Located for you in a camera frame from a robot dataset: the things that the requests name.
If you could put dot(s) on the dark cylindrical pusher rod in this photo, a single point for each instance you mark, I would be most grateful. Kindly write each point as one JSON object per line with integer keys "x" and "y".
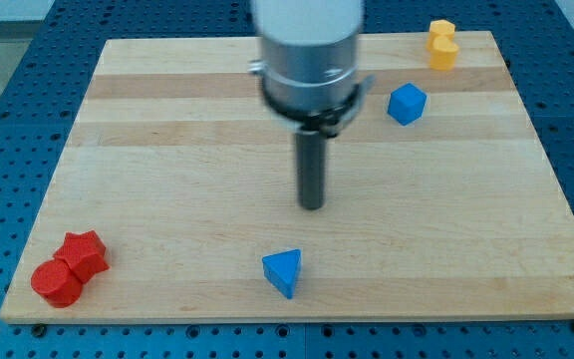
{"x": 310, "y": 153}

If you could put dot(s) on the blue triangle block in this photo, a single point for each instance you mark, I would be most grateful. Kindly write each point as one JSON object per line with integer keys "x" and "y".
{"x": 282, "y": 270}

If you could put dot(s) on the red star block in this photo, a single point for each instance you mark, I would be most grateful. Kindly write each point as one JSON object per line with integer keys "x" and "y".
{"x": 84, "y": 254}

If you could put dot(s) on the yellow hexagon block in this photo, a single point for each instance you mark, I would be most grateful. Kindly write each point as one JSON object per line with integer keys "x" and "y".
{"x": 439, "y": 28}

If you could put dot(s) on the red cylinder block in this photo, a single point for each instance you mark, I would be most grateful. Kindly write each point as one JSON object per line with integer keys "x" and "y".
{"x": 54, "y": 281}

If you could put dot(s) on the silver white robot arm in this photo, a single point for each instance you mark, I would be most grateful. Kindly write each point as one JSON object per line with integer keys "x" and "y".
{"x": 308, "y": 63}

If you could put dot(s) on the blue cube block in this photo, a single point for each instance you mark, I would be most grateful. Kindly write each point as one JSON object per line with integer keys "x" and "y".
{"x": 407, "y": 104}

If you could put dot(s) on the yellow heart block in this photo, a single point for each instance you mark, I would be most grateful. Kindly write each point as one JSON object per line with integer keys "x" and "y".
{"x": 443, "y": 53}

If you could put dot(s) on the wooden board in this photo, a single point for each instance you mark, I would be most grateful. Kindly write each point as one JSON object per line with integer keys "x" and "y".
{"x": 189, "y": 182}

